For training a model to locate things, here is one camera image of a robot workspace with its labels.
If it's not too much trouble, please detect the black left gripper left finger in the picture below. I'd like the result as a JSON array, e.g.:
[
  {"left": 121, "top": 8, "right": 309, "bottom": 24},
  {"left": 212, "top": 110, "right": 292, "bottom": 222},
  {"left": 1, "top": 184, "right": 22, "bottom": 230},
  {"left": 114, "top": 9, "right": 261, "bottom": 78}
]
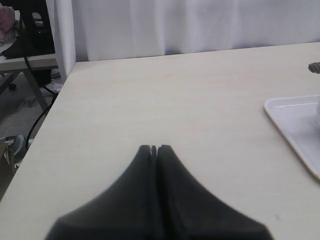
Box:
[{"left": 46, "top": 145, "right": 160, "bottom": 240}]

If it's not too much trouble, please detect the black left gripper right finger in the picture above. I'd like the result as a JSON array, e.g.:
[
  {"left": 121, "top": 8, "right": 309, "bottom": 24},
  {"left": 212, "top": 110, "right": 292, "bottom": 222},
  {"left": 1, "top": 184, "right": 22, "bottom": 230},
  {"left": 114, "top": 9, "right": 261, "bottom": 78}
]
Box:
[{"left": 156, "top": 145, "right": 273, "bottom": 240}]

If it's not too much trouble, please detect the white plush snowman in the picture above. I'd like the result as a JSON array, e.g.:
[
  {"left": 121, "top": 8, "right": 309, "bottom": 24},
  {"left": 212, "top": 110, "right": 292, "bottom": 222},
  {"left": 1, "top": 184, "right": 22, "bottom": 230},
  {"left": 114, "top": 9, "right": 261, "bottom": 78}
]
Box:
[{"left": 308, "top": 61, "right": 320, "bottom": 121}]

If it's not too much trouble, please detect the white rectangular plastic tray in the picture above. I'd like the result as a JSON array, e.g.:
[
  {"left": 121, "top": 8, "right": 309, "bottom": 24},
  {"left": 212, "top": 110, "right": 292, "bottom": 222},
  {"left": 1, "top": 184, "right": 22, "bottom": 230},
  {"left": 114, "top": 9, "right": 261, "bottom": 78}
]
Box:
[{"left": 264, "top": 95, "right": 320, "bottom": 179}]

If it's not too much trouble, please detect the grey side table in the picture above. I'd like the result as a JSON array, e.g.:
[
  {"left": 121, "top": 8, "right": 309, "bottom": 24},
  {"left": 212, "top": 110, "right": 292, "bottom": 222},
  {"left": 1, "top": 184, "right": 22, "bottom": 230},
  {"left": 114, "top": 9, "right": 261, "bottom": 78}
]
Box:
[{"left": 0, "top": 54, "right": 58, "bottom": 110}]

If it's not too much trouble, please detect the white backdrop curtain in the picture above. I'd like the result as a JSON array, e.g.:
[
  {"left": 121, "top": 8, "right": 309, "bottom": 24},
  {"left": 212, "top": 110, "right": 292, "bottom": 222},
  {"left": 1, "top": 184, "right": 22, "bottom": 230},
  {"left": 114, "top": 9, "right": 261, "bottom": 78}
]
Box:
[{"left": 46, "top": 0, "right": 320, "bottom": 79}]

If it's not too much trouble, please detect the pink plush toy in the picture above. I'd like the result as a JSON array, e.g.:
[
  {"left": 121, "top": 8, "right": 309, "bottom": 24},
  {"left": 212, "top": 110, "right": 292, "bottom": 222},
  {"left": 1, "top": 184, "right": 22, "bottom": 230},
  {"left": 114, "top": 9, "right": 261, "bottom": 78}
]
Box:
[{"left": 0, "top": 6, "right": 16, "bottom": 40}]

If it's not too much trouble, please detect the black floor cable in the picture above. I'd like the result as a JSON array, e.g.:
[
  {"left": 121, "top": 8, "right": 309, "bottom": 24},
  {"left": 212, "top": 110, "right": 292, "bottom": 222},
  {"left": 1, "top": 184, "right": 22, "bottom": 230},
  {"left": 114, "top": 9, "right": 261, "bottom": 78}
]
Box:
[{"left": 21, "top": 14, "right": 60, "bottom": 151}]

